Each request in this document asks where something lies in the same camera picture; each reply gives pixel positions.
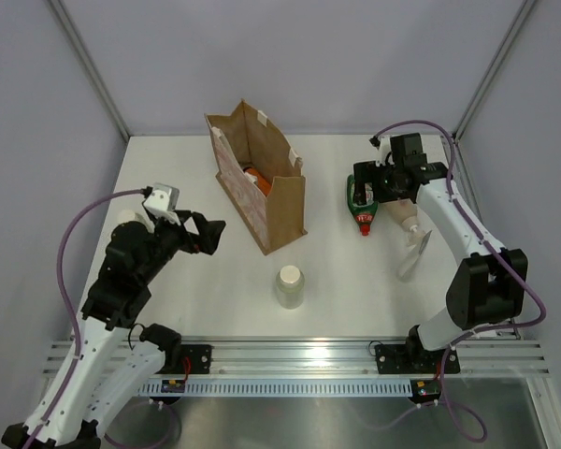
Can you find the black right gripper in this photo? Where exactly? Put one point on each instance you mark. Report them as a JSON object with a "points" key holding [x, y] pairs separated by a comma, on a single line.
{"points": [[366, 172]]}

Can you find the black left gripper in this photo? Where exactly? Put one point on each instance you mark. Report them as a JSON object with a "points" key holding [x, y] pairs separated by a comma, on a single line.
{"points": [[208, 230]]}

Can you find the green dish soap bottle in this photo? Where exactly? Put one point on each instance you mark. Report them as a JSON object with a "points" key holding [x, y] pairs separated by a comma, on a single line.
{"points": [[363, 214]]}

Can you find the beige lotion pump bottle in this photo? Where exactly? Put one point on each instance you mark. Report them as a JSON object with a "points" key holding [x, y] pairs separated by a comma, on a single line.
{"points": [[405, 214]]}

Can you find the orange pump bottle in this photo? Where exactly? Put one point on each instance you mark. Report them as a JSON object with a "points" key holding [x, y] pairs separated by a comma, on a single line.
{"points": [[257, 179]]}

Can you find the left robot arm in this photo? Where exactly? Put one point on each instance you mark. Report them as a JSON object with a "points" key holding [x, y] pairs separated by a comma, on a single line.
{"points": [[80, 404]]}

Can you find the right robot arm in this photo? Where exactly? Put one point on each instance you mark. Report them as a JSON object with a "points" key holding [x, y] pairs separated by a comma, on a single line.
{"points": [[487, 286]]}

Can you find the brown canvas tote bag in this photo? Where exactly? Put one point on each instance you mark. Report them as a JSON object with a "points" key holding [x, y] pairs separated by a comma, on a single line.
{"points": [[247, 137]]}

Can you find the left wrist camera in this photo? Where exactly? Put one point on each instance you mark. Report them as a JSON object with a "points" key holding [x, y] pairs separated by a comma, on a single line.
{"points": [[161, 198]]}

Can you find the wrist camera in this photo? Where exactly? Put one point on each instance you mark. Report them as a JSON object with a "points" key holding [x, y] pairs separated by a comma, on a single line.
{"points": [[406, 152], [161, 198]]}

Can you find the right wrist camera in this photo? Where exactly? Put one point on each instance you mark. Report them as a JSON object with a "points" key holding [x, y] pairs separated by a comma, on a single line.
{"points": [[406, 152]]}

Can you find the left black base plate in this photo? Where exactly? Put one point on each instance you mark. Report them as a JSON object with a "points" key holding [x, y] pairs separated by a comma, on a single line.
{"points": [[195, 357]]}

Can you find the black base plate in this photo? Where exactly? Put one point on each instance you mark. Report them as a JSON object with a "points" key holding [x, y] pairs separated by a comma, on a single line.
{"points": [[195, 357], [395, 359]]}

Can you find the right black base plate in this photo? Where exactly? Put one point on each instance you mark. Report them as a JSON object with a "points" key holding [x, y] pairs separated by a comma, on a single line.
{"points": [[395, 359]]}

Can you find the white slotted cable duct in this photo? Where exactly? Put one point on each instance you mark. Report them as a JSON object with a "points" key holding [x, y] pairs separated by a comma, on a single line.
{"points": [[287, 388]]}

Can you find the aluminium rail frame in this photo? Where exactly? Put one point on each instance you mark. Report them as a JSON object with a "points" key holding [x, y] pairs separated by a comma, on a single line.
{"points": [[355, 357]]}

